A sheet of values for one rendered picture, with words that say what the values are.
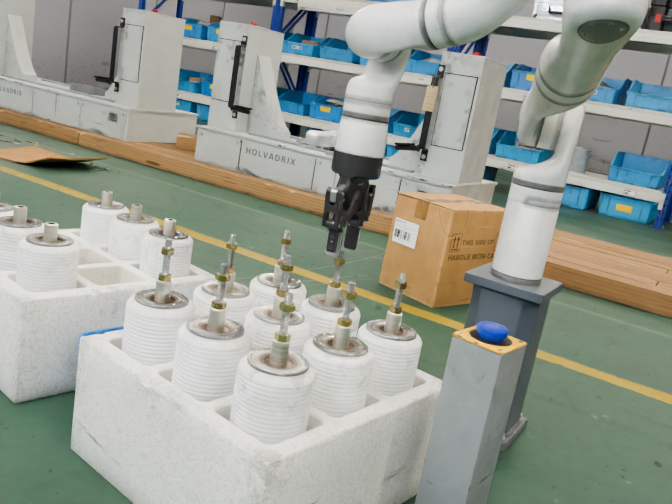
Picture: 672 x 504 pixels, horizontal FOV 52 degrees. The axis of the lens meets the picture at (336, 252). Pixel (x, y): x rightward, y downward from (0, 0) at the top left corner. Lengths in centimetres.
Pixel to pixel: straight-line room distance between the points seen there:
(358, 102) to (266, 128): 260
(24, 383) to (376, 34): 78
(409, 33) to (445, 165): 204
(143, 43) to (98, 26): 445
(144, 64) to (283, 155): 113
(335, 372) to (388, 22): 47
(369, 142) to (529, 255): 40
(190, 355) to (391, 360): 28
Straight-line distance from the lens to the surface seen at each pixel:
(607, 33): 87
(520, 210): 124
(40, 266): 121
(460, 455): 90
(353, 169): 100
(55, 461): 110
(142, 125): 412
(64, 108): 446
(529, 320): 126
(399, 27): 97
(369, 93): 99
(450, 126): 296
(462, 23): 93
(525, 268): 125
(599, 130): 920
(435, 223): 203
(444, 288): 206
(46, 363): 124
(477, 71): 295
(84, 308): 123
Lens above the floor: 58
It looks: 14 degrees down
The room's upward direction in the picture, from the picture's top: 10 degrees clockwise
